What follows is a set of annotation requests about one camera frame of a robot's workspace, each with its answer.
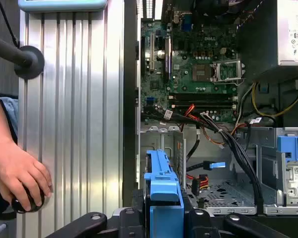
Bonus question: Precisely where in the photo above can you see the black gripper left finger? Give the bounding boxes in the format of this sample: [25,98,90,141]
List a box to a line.
[46,189,147,238]

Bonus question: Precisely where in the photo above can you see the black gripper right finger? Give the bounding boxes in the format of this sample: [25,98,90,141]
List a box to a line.
[183,195,285,238]

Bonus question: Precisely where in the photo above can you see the red yellow black power wire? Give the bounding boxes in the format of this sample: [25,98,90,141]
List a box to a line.
[186,174,210,197]

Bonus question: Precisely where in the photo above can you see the hard disk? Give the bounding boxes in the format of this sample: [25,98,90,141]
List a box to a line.
[143,148,186,238]

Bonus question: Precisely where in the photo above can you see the black wire with blue plug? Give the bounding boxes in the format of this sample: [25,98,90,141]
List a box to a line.
[185,127,226,172]

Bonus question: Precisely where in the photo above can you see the small round black tool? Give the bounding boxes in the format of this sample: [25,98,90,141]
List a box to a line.
[10,189,47,214]

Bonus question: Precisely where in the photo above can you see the grey metal disk bay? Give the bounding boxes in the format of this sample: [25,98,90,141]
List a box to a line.
[140,125,258,216]

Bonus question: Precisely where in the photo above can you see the black RAM slot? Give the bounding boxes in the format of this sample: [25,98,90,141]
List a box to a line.
[168,93,236,100]
[171,101,236,111]

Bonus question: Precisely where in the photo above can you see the long black expansion slot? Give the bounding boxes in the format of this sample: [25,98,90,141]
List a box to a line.
[164,36,171,80]

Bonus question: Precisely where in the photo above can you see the white expansion slot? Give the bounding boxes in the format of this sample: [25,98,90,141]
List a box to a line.
[149,33,155,73]

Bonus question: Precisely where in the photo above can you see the person's bare hand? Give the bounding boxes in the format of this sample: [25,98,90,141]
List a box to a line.
[0,137,53,213]

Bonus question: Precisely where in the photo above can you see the grey metal drive cage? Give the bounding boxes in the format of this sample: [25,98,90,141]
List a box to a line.
[256,127,298,216]

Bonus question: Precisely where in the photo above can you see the blue plastic drive latch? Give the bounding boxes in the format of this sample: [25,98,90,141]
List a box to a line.
[276,134,298,164]

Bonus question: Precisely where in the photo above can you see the open black PC case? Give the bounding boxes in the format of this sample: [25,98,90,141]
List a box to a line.
[121,0,298,225]

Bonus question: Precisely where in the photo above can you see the green motherboard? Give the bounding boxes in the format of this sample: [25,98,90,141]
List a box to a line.
[140,19,242,125]

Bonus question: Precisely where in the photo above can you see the CPU socket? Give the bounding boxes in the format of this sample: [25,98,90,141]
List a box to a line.
[191,62,213,84]

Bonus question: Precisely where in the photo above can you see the metal socket cover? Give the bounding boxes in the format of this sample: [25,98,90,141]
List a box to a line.
[211,59,246,83]

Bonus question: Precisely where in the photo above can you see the black stand with round foot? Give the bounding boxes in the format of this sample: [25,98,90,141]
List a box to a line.
[0,33,45,80]

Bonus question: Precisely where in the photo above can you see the grey power supply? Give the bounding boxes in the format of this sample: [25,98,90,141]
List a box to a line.
[276,0,298,67]

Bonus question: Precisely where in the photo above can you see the black cooling fan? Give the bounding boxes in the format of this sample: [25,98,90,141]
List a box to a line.
[193,0,239,18]

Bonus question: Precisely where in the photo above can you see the thick black cable bundle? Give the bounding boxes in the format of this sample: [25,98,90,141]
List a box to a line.
[142,106,264,208]

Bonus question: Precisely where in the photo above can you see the thin orange wire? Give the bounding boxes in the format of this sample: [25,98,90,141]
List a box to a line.
[200,111,226,151]

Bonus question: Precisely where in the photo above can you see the red orange wire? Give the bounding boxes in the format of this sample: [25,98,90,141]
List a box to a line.
[184,103,197,120]

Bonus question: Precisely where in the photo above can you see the pale grey wire bundle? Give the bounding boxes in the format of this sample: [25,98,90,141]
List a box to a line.
[234,83,256,125]

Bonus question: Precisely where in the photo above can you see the yellow wire pair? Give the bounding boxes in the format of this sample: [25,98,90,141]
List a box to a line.
[251,81,298,118]

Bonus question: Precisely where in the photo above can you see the thin black cable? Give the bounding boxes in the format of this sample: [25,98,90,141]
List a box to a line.
[0,0,20,48]

